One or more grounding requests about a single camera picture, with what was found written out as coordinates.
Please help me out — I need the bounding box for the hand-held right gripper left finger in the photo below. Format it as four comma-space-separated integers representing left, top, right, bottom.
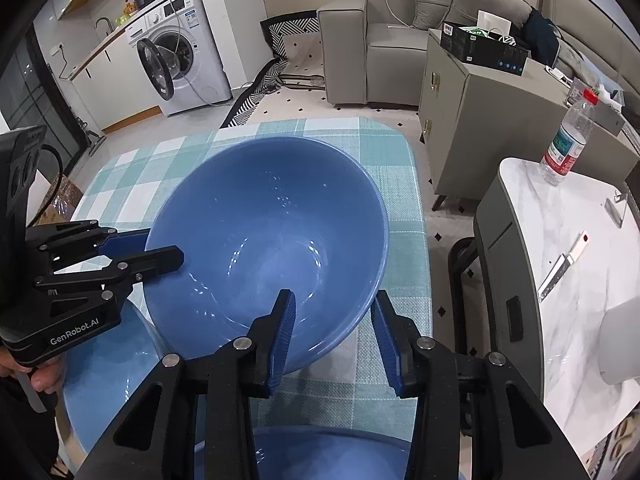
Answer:
72, 288, 297, 480

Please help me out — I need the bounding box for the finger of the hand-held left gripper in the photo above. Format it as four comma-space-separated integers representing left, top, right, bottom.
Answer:
25, 219, 151, 261
34, 245, 185, 306

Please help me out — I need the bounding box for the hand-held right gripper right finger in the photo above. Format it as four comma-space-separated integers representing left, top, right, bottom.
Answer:
372, 290, 591, 480

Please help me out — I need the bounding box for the light blue bowl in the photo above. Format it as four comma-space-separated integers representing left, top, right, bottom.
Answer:
62, 300, 211, 461

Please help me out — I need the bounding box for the person's left hand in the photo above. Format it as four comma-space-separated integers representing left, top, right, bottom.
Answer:
0, 345, 63, 393

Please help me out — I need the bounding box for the brown patterned box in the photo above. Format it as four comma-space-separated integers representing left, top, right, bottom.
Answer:
37, 175, 83, 226

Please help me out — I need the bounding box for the teal checkered tablecloth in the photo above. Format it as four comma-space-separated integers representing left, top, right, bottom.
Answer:
67, 117, 433, 480

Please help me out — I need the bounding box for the stick vacuum cleaner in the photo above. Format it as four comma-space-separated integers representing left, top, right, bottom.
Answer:
75, 115, 103, 148

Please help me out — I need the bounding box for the white kitchen base cabinet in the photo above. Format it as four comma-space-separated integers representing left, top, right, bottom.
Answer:
67, 25, 163, 133

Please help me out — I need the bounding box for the dark glass door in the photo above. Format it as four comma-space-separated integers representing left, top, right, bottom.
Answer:
0, 25, 83, 161

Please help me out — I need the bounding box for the white washing machine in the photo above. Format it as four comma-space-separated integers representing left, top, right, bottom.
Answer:
125, 0, 233, 118

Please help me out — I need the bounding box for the white marble table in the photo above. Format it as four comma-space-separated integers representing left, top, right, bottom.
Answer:
472, 157, 640, 461

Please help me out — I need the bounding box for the dark folded metal stand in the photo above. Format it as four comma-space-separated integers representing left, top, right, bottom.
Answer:
277, 74, 327, 88

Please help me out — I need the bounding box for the grey-beige side cabinet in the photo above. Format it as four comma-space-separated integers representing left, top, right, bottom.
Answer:
417, 29, 626, 211

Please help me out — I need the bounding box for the white rounded appliance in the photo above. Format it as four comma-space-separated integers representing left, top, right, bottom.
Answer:
599, 294, 640, 386

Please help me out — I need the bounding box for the small grey stand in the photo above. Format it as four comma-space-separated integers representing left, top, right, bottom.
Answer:
605, 192, 632, 228

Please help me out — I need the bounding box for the clear plastic water bottle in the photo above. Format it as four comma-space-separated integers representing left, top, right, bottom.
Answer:
539, 87, 601, 187

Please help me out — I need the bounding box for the grey sofa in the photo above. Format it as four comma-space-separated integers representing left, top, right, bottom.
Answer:
317, 0, 640, 111

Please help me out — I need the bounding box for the black cardboard box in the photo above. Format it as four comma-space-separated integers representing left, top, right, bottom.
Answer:
440, 20, 530, 77

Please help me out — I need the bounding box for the grey flat box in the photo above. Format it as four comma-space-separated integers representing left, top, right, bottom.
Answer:
595, 100, 627, 136

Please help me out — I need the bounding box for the white small box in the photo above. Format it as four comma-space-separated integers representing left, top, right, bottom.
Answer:
476, 9, 513, 36

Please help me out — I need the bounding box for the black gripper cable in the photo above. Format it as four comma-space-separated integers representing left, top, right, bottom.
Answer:
30, 144, 65, 226

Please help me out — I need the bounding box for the white-handled knife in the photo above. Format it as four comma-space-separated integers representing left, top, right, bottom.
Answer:
537, 230, 590, 303

